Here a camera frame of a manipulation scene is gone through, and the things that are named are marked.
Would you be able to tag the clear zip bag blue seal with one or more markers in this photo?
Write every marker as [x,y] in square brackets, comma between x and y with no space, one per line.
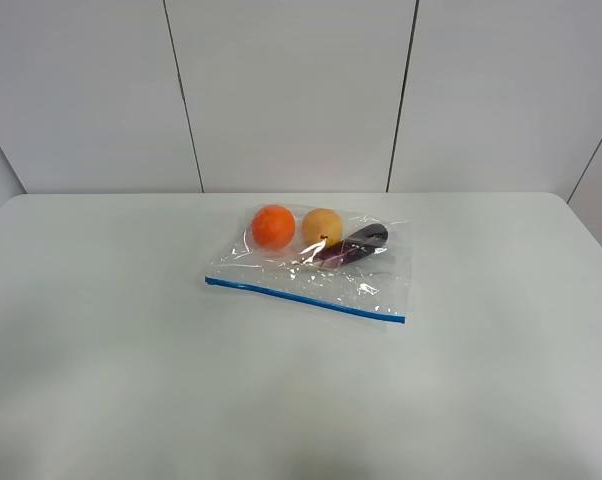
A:
[375,288]

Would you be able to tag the yellow pear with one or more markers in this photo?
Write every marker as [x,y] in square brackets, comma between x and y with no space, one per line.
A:
[322,226]

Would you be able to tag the orange fruit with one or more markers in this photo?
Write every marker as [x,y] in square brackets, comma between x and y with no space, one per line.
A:
[273,227]

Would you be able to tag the dark purple eggplant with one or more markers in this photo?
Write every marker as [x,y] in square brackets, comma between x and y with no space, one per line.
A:
[361,244]

